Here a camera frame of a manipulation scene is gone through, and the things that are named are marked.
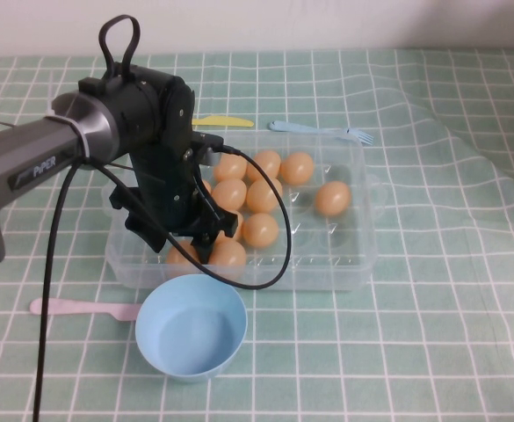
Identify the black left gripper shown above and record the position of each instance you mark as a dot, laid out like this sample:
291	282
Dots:
164	189

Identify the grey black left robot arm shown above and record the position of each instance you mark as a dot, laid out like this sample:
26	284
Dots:
28	154

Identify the clear plastic egg box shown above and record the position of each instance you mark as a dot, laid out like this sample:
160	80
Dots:
327	268

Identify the blue plastic bowl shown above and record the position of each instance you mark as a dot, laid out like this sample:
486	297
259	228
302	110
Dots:
190	334

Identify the pink plastic utensil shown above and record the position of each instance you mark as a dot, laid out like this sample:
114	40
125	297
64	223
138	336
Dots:
89	307

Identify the yellow plastic knife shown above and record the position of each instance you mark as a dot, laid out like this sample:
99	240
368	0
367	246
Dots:
226	121

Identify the blue plastic fork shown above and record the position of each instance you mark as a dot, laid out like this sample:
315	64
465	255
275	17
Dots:
300	128

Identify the green white-grid tablecloth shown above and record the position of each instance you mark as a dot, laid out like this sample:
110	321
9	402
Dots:
414	307

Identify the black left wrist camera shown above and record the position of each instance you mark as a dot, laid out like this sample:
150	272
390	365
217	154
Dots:
206	145

